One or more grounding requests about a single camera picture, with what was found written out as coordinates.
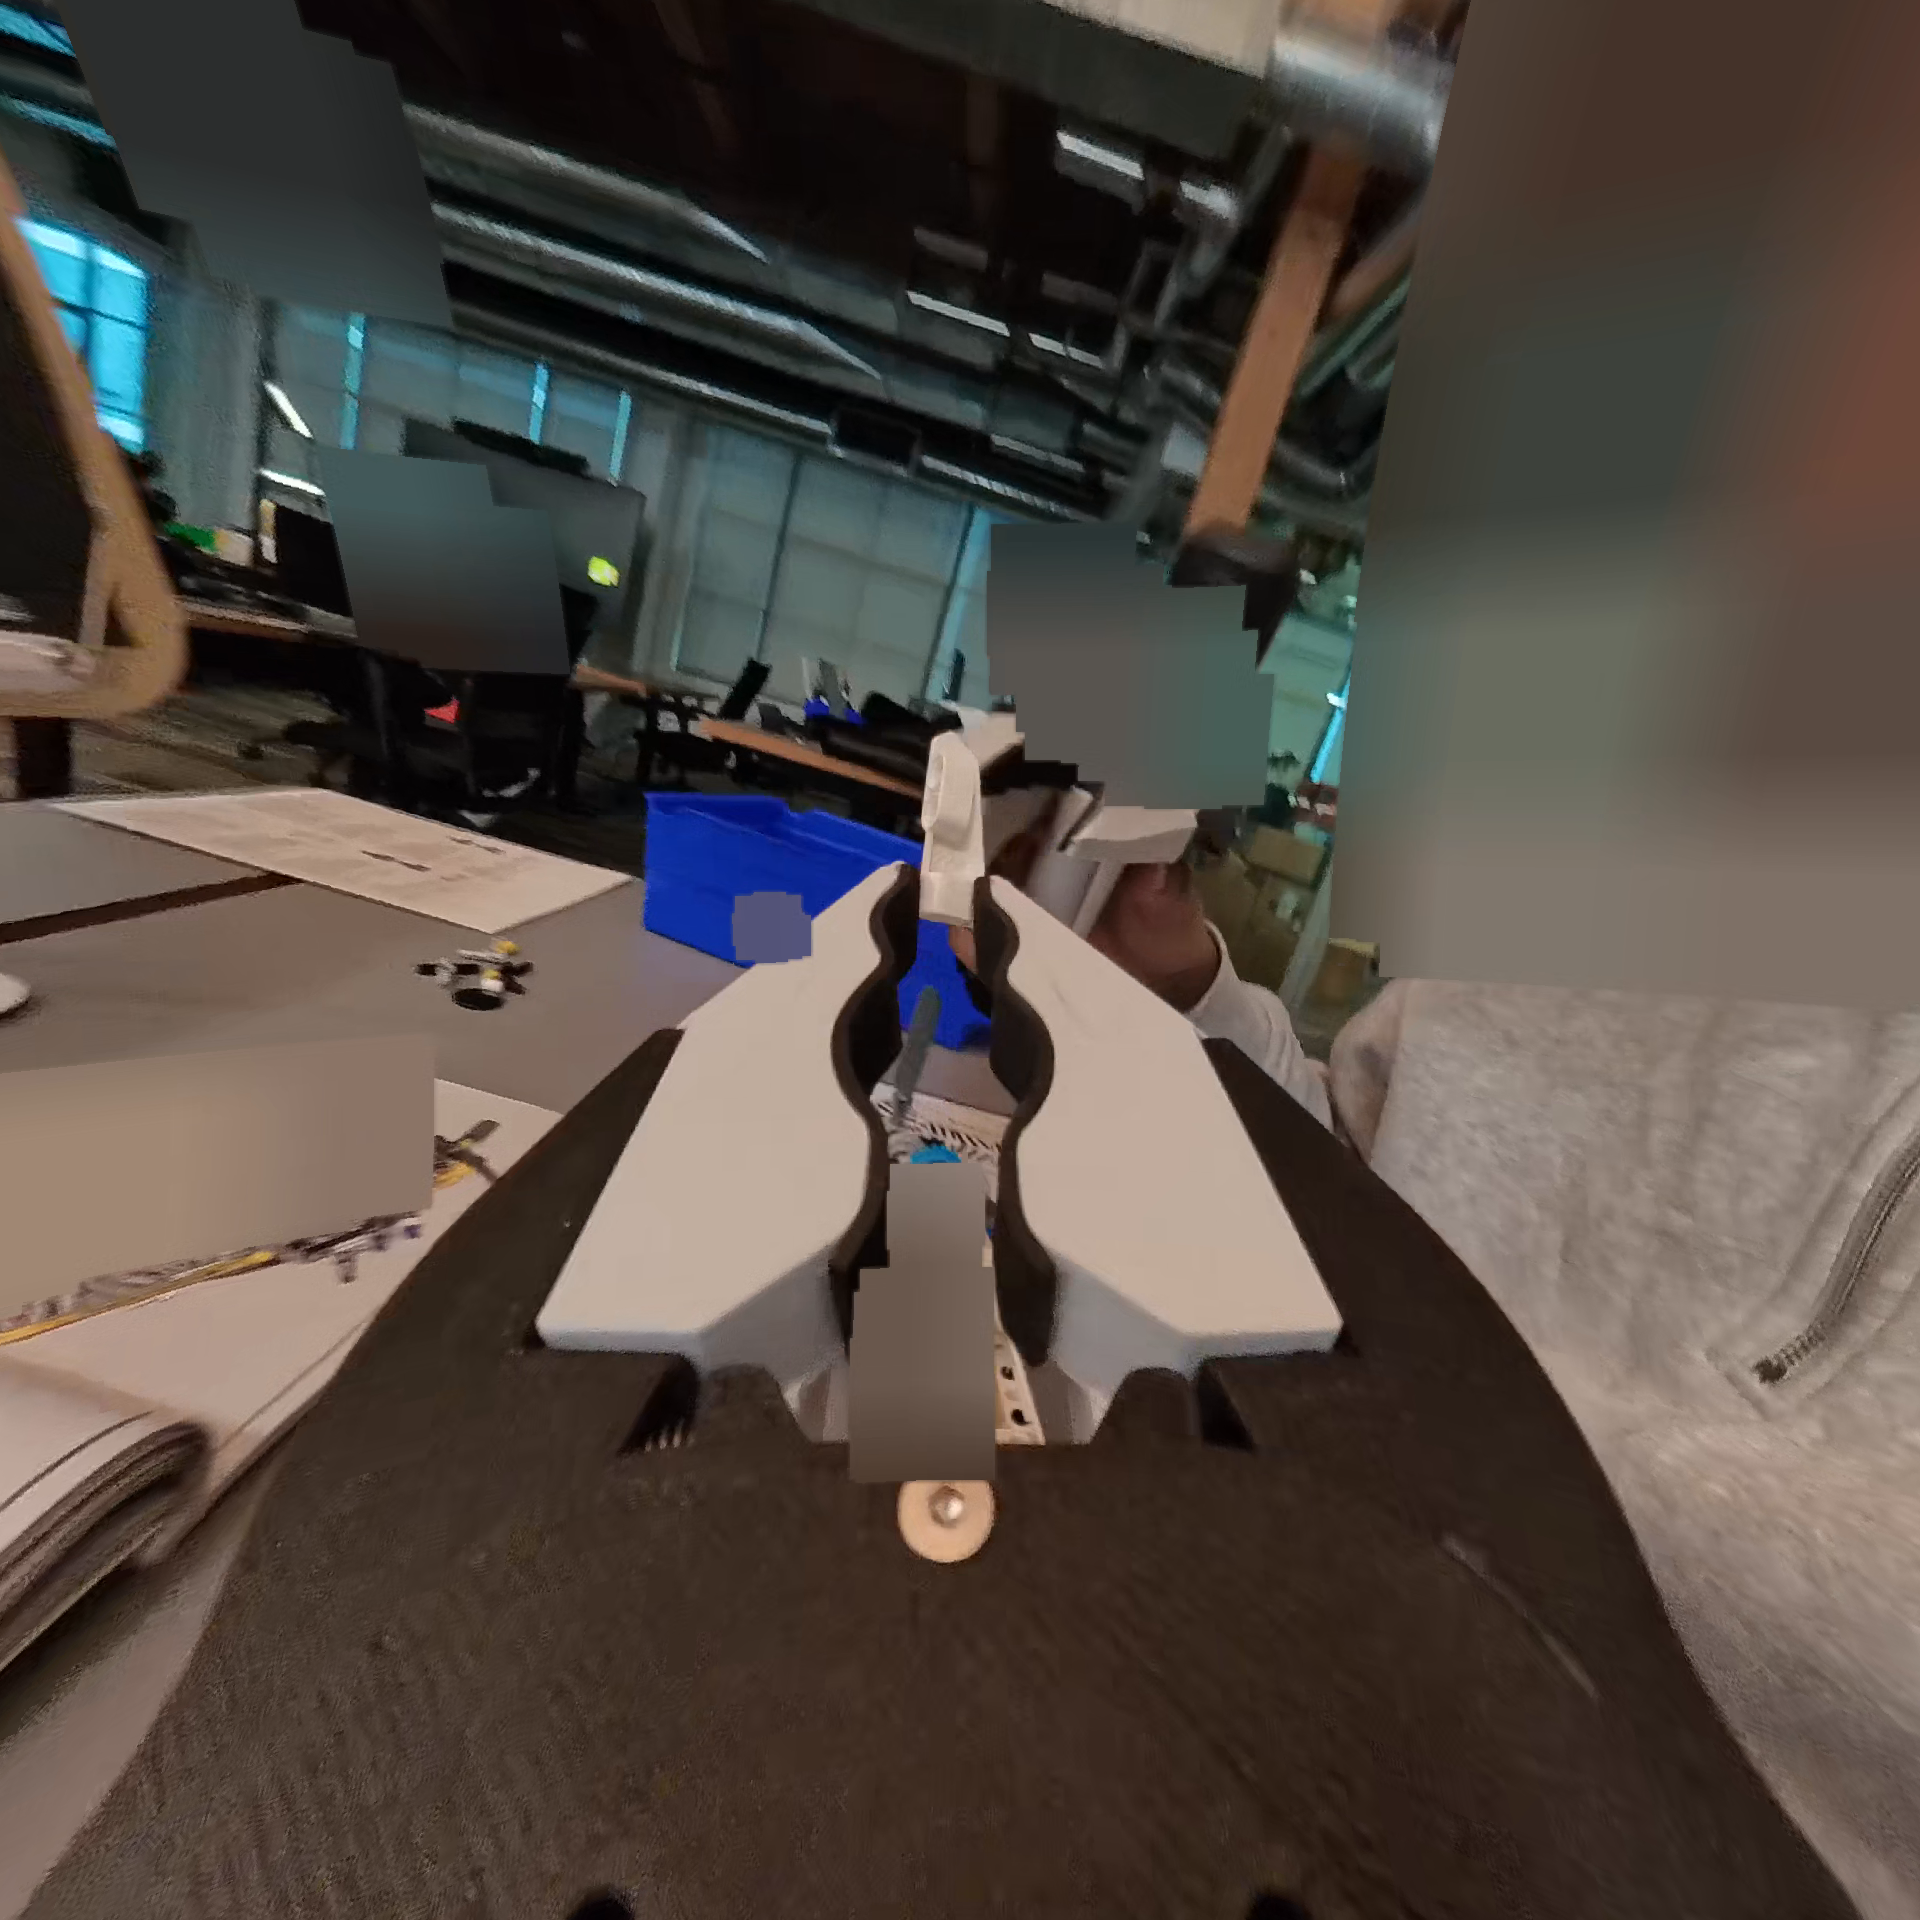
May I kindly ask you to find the blue plastic bin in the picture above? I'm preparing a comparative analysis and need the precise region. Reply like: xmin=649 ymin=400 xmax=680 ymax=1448
xmin=646 ymin=794 xmax=995 ymax=1052

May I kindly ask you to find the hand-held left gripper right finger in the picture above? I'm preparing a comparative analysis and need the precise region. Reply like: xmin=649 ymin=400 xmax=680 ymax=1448
xmin=976 ymin=873 xmax=1343 ymax=1443

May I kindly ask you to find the lego instruction booklet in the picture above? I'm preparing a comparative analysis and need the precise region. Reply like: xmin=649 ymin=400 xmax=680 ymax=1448
xmin=0 ymin=1076 xmax=560 ymax=1666

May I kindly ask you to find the lego plane model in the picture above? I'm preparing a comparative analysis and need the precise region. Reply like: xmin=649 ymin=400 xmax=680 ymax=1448
xmin=894 ymin=983 xmax=967 ymax=1176

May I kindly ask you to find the person's right hand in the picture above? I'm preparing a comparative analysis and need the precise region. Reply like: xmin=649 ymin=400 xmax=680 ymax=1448
xmin=1093 ymin=863 xmax=1210 ymax=984

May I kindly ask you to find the white lego panel piece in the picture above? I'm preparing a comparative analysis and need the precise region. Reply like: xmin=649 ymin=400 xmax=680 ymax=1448
xmin=918 ymin=731 xmax=991 ymax=924

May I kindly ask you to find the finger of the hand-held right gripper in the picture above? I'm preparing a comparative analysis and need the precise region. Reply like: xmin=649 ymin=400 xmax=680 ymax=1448
xmin=1058 ymin=804 xmax=1202 ymax=930

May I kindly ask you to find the white paper sheet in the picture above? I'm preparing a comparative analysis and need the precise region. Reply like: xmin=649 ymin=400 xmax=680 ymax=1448
xmin=54 ymin=786 xmax=631 ymax=931

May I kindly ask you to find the person's right forearm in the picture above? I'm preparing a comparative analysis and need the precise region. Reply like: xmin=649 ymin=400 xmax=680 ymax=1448
xmin=1184 ymin=923 xmax=1335 ymax=1129

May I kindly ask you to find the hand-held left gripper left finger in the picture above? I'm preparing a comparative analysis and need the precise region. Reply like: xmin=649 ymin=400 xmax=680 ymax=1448
xmin=534 ymin=863 xmax=919 ymax=1443

